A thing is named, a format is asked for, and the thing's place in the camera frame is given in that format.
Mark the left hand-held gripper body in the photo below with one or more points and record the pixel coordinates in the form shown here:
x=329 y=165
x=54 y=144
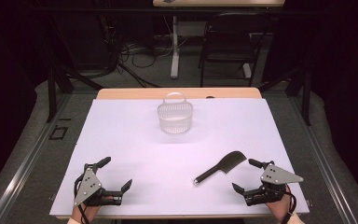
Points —
x=88 y=186

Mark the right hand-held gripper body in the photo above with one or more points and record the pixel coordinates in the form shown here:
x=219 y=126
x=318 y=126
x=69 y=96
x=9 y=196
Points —
x=276 y=178

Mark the white plastic basket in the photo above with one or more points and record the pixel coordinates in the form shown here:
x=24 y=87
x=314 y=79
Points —
x=174 y=124

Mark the person's left hand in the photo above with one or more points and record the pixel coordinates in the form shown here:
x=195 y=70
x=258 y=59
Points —
x=87 y=212

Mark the person's right hand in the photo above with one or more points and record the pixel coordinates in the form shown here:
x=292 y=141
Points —
x=278 y=209

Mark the white table cover sheet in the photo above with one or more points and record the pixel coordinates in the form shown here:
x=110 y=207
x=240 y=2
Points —
x=167 y=155

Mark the desk with white legs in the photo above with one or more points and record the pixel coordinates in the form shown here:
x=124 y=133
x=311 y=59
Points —
x=175 y=62

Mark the black folding chair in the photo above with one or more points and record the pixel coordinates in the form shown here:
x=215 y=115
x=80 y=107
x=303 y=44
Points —
x=227 y=40

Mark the metal floor rail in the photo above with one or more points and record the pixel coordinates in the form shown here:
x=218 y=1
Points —
x=323 y=163
x=28 y=161

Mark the black metal frame stand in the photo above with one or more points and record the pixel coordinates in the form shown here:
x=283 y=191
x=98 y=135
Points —
x=306 y=99
x=52 y=93

